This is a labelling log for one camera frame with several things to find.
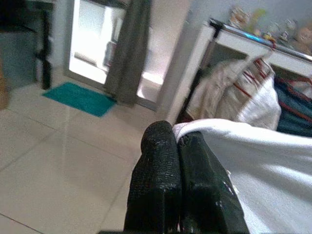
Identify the steel clothes rack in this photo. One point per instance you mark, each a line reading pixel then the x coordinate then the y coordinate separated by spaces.
pixel 243 34

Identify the beige white hung garment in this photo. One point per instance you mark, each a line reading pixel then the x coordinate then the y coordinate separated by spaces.
pixel 214 92

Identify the white glass door cabinet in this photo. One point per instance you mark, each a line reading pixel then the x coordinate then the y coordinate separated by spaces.
pixel 243 45

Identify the blue denim garment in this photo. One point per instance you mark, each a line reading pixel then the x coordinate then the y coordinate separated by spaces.
pixel 297 122

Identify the glass sliding door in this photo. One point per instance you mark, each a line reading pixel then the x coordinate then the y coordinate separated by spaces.
pixel 90 48

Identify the grey curtain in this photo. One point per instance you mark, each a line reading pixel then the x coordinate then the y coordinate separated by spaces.
pixel 129 61

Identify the white t-shirt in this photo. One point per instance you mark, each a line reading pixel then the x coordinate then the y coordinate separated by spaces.
pixel 268 182

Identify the red plastic hanger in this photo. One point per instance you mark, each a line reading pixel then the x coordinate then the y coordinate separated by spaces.
pixel 290 107
pixel 242 90

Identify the black side table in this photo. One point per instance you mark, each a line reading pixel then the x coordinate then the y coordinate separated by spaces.
pixel 45 61

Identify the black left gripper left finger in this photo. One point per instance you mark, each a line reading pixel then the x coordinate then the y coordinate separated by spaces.
pixel 156 182

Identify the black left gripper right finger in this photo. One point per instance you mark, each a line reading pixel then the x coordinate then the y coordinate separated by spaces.
pixel 204 195

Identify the teal floor mat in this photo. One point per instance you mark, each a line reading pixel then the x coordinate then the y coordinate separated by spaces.
pixel 80 98

